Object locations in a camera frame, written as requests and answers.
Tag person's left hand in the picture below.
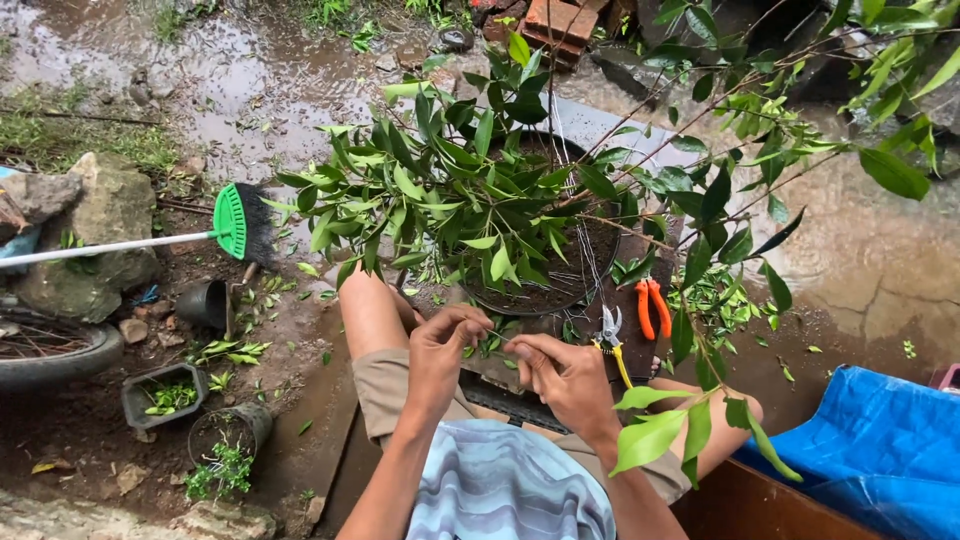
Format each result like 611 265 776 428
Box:
407 303 496 407

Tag person's right hand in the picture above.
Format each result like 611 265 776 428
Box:
501 333 623 443

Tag black plastic crate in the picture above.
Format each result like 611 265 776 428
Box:
457 369 573 436

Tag black round plant pot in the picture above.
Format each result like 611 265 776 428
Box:
450 129 624 318

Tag pile of cut leaves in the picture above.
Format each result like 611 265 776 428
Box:
666 264 785 354

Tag leafy bonsai plant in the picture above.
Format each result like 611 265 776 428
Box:
261 31 680 290

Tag tipped black pot with plant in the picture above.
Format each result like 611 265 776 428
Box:
183 402 274 502

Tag brown wooden board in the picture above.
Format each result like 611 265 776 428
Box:
669 456 886 540

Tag small black empty pot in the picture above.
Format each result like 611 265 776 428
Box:
174 279 231 332

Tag black rectangular pot with seedlings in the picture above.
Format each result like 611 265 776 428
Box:
120 362 210 431

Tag leafy tree branch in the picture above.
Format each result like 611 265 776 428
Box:
592 0 960 490

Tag blue tarpaulin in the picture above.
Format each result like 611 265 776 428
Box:
732 364 960 540

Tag stack of red bricks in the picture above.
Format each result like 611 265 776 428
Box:
482 0 612 72

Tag large grey rock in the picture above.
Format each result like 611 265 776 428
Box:
0 152 162 324

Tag bicycle tyre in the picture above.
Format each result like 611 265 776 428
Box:
0 303 126 392

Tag yellow handled pruning shears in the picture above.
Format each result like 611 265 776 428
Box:
591 304 635 390

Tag orange handled pliers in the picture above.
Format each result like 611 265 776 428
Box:
634 277 674 342

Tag green broom with white handle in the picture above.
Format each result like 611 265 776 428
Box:
0 182 279 270

